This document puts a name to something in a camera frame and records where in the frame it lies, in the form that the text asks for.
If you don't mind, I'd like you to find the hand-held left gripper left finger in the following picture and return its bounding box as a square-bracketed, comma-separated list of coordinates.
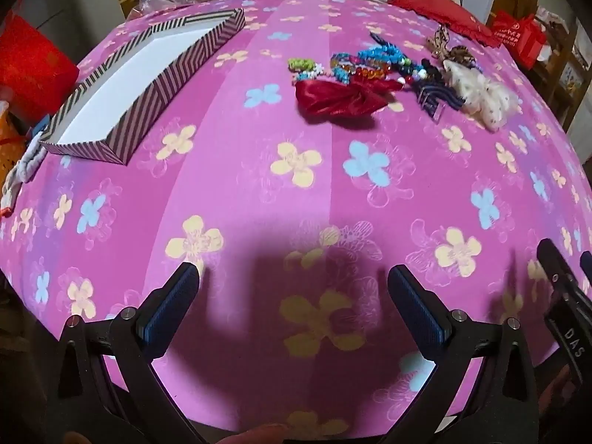
[55, 261, 209, 444]

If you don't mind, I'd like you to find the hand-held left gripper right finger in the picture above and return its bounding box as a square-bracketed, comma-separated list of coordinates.
[384, 263, 539, 444]

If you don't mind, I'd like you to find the white fluffy scrunchie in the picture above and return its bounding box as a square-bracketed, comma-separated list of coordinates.
[443, 60, 519, 131]

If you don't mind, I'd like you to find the navy striped hair tie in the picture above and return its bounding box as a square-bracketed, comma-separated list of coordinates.
[411, 78, 463, 121]

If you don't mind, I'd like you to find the striped cardboard box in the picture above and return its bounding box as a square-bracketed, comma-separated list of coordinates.
[39, 8, 246, 166]

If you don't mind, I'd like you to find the red velvet scrunchie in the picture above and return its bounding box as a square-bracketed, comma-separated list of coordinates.
[296, 78, 404, 120]

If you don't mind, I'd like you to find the brown scrunchie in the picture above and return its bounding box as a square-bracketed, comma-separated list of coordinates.
[446, 45, 482, 72]

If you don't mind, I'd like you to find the multicolour bead bracelet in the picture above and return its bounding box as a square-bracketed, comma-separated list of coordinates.
[354, 67, 386, 84]
[393, 53, 427, 87]

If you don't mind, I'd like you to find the leopard print hair tie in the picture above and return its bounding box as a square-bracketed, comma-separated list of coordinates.
[425, 24, 453, 55]

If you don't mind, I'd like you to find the green blue hair tie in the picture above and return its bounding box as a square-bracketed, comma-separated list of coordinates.
[293, 68, 334, 85]

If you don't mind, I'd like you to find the turquoise bead bracelet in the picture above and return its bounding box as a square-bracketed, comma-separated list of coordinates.
[363, 41, 404, 65]

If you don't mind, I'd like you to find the person's left hand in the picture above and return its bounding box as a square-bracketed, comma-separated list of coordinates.
[215, 422, 290, 444]

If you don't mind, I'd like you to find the pink floral bedsheet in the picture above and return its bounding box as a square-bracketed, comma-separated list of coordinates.
[0, 0, 592, 435]

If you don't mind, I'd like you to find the white work glove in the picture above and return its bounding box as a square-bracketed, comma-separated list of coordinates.
[0, 145, 44, 210]

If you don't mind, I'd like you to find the wooden rack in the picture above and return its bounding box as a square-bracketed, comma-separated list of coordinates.
[527, 7, 592, 162]

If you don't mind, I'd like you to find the blue hair claw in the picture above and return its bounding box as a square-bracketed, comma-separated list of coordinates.
[30, 113, 53, 138]

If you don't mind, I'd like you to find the red paper bag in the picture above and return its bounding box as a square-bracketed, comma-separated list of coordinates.
[490, 9, 547, 71]

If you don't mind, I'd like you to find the red cushion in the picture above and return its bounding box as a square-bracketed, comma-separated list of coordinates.
[392, 0, 503, 48]

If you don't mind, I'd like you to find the large red tote bag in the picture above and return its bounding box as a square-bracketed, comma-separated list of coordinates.
[0, 7, 80, 108]

